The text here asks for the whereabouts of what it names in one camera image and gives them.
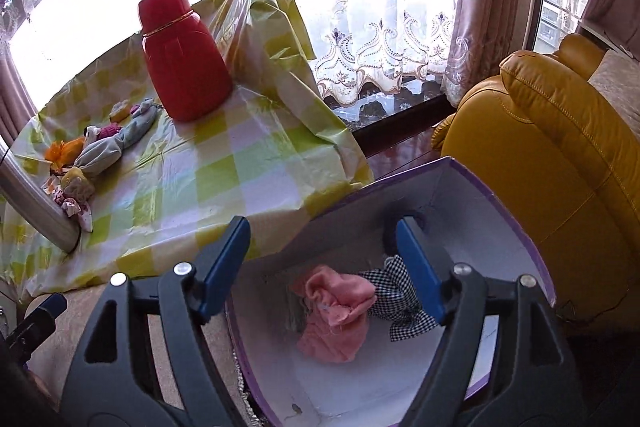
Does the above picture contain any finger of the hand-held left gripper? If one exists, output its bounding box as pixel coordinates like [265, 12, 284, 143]
[7, 293, 69, 360]

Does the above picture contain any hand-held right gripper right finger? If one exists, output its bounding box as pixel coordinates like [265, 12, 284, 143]
[395, 216, 587, 427]

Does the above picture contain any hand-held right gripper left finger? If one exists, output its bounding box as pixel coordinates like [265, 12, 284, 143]
[60, 216, 252, 427]

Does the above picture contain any black white checked cloth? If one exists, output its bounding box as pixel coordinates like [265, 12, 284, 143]
[357, 254, 438, 342]

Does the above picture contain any purple cardboard box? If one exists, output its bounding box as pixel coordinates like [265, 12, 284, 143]
[225, 156, 557, 427]

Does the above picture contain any floral pink white cloth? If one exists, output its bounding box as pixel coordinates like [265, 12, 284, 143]
[42, 178, 95, 234]

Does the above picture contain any orange mesh cloth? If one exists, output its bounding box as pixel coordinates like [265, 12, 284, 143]
[44, 137, 87, 168]

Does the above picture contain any silver metal pole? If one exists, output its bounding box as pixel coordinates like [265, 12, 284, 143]
[0, 142, 83, 255]

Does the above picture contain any green checked plastic tablecloth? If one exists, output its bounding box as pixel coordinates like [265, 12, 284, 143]
[0, 0, 376, 299]

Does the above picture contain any white grey rolled cloth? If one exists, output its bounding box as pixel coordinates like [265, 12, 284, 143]
[74, 138, 127, 181]

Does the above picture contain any yellow leather sofa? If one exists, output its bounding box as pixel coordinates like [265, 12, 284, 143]
[431, 33, 640, 340]

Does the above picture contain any red thermos jug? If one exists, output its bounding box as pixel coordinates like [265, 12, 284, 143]
[137, 0, 235, 124]

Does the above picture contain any white lace sheer curtain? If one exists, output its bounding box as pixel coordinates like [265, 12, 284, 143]
[0, 0, 463, 106]

